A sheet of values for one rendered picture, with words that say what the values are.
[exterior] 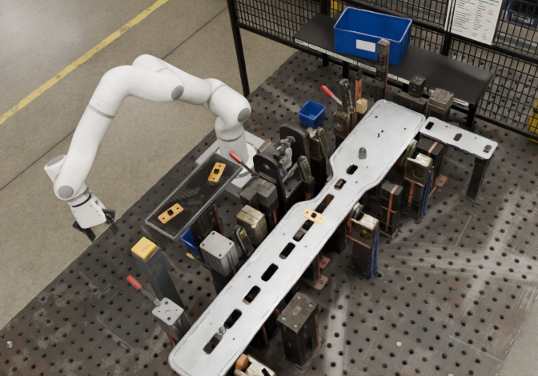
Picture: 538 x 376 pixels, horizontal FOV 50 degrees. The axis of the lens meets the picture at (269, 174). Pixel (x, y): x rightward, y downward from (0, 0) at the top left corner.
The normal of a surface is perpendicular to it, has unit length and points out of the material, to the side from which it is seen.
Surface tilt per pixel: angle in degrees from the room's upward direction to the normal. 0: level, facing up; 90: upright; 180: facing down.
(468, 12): 90
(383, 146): 0
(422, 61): 0
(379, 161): 0
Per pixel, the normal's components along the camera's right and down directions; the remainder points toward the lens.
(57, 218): -0.10, -0.63
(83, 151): 0.56, -0.37
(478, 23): -0.59, 0.66
